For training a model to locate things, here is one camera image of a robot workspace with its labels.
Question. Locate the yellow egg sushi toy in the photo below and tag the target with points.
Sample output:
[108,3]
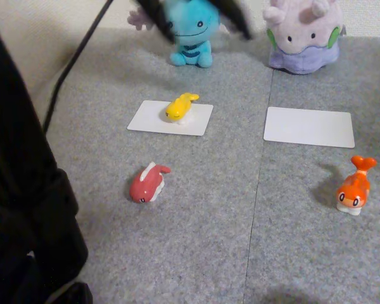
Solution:
[177,107]

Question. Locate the orange shrimp sushi toy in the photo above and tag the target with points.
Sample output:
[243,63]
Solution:
[354,187]

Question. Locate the blue Wooper plush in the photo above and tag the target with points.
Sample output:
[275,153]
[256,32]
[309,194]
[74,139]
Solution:
[194,27]

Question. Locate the purple Goomy plush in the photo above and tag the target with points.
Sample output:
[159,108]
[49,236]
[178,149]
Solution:
[304,35]

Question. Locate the red tuna sushi toy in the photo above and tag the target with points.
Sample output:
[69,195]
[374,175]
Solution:
[145,185]

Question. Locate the white rectangular card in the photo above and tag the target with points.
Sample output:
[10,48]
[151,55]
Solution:
[307,126]
[145,120]

